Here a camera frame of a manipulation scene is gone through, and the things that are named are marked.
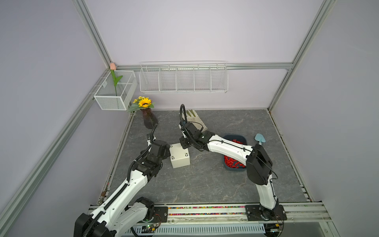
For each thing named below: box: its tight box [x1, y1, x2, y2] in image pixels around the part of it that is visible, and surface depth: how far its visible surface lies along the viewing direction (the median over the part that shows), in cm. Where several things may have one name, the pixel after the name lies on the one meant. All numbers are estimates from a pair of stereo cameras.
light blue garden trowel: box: [254, 133, 266, 146], surface depth 104 cm
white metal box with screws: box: [169, 142, 191, 169], surface depth 85 cm
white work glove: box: [181, 109, 208, 132], surface depth 118 cm
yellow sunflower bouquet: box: [127, 95, 155, 113], surface depth 93 cm
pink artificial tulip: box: [110, 62, 123, 97], surface depth 92 cm
